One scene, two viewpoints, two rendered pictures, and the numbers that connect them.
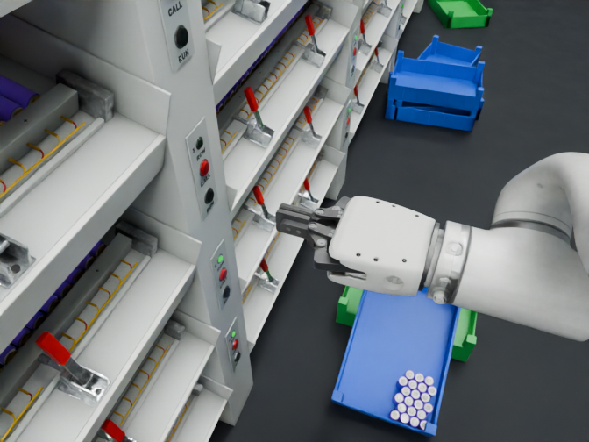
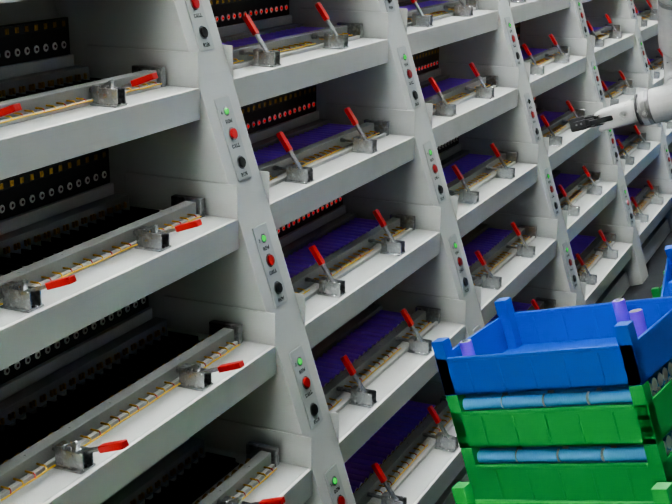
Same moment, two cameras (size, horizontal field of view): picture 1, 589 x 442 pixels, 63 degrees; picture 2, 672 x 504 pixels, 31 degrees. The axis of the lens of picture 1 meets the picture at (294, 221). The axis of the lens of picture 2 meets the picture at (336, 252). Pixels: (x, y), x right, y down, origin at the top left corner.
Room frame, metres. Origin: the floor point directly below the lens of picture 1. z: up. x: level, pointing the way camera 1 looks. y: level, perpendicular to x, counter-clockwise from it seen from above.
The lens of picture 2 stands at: (-2.64, 0.24, 0.88)
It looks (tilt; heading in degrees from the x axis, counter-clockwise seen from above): 8 degrees down; 8
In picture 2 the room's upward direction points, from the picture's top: 16 degrees counter-clockwise
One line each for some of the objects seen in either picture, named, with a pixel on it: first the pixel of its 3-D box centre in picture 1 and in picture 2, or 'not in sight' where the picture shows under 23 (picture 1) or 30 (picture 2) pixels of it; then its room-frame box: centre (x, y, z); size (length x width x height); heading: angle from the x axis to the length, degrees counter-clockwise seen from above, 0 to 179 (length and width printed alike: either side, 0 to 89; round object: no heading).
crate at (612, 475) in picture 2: not in sight; (591, 444); (-0.99, 0.20, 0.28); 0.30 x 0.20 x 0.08; 58
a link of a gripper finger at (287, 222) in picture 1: (300, 233); (582, 123); (0.36, -0.01, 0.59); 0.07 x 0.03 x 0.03; 69
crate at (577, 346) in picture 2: not in sight; (564, 337); (-0.99, 0.20, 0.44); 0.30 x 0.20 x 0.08; 58
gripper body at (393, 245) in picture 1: (386, 245); (621, 113); (0.34, -0.10, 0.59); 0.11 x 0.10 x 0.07; 69
